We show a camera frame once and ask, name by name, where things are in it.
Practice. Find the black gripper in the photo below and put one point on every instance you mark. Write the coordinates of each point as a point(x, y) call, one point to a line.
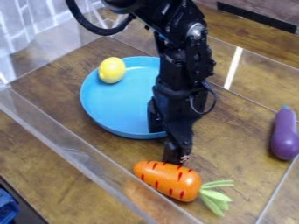
point(172, 111)

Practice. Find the orange toy carrot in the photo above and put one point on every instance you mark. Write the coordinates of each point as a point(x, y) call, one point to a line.
point(180, 183)

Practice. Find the blue round plate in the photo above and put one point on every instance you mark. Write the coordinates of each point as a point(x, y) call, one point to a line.
point(117, 105)

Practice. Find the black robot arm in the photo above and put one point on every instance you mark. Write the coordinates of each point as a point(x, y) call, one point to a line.
point(180, 32)

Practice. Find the purple toy eggplant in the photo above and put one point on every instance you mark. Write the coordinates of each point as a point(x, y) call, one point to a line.
point(284, 139)

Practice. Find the yellow toy lemon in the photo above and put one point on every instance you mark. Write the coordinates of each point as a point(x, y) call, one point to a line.
point(110, 70)

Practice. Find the blue object at corner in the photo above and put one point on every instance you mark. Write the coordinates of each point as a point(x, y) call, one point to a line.
point(8, 207)

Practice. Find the clear acrylic enclosure wall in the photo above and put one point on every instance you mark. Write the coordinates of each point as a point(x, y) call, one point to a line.
point(70, 168)

